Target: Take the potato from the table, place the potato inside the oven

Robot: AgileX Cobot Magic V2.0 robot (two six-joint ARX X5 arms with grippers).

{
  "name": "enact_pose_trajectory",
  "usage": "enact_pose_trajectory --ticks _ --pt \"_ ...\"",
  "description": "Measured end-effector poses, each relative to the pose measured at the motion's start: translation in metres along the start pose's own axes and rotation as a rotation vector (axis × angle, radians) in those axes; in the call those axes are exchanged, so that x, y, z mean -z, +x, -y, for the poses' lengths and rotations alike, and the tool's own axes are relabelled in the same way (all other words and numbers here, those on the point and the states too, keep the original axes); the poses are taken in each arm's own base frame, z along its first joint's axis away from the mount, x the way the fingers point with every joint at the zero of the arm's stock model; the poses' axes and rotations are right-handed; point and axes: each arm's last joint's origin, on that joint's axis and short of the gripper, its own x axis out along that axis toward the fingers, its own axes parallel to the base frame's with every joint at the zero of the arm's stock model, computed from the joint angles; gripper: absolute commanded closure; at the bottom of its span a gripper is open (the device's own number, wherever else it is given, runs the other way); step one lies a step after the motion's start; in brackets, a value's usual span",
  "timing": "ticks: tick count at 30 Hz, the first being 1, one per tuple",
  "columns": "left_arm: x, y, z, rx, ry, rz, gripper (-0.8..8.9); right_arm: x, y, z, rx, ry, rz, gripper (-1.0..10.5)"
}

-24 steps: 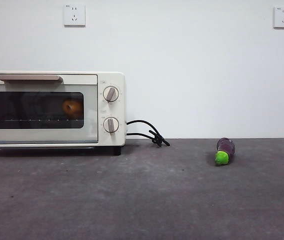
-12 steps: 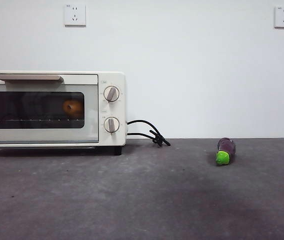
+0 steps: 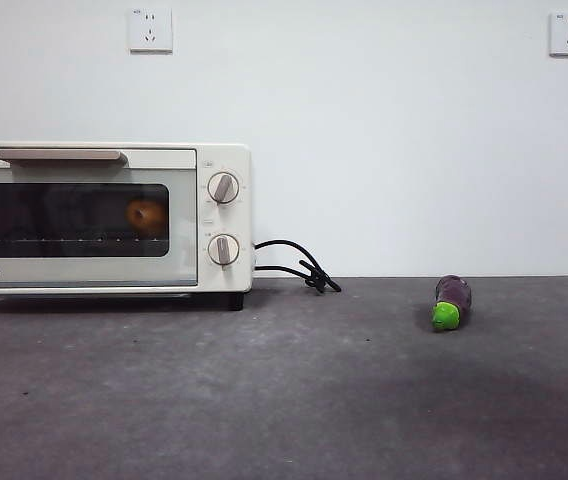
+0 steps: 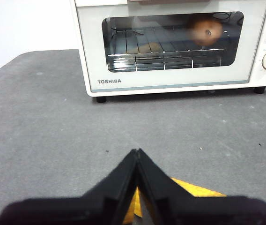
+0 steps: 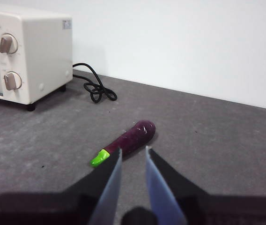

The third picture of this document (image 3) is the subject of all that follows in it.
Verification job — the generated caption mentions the glass oven door with handle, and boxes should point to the glass oven door with handle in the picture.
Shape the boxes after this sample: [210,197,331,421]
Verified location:
[0,147,199,291]

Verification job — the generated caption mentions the beige oven knob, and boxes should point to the beige oven knob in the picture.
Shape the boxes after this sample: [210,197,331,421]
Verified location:
[206,233,241,271]
[206,172,242,206]

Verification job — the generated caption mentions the brown potato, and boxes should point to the brown potato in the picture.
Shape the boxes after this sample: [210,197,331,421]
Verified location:
[124,198,169,235]

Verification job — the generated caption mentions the black oven power cable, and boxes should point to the black oven power cable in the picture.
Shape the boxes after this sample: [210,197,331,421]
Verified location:
[252,239,343,295]

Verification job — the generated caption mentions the purple toy eggplant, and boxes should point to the purple toy eggplant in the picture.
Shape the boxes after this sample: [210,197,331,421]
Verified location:
[432,274,474,332]

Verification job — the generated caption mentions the white toaster oven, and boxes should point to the white toaster oven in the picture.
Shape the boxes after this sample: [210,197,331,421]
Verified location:
[0,143,254,314]

